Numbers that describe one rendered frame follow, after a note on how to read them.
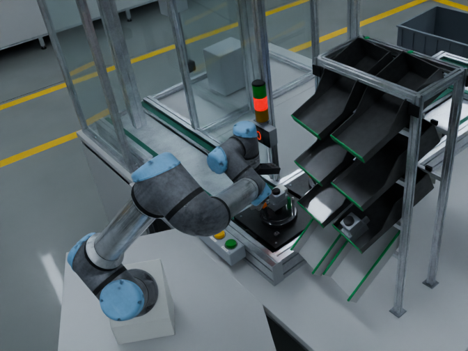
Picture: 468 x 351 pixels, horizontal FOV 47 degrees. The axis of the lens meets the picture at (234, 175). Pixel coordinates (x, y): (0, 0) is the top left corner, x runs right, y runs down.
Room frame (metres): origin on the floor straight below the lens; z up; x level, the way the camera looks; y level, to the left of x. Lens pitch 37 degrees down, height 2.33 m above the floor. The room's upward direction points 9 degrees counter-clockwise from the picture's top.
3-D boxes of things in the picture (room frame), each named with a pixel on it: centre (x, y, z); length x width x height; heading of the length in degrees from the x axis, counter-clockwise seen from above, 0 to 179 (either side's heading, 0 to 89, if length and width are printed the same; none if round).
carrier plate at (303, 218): (1.51, -0.14, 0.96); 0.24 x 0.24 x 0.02; 33
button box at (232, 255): (1.46, 0.09, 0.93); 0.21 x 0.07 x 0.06; 33
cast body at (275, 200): (1.51, -0.15, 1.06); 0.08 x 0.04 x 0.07; 122
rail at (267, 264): (1.66, 0.14, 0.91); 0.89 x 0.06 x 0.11; 33
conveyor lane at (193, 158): (1.77, 0.00, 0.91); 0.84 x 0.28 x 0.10; 33
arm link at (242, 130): (1.45, -0.05, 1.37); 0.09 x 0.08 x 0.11; 133
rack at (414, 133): (1.27, -0.44, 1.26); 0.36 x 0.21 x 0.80; 33
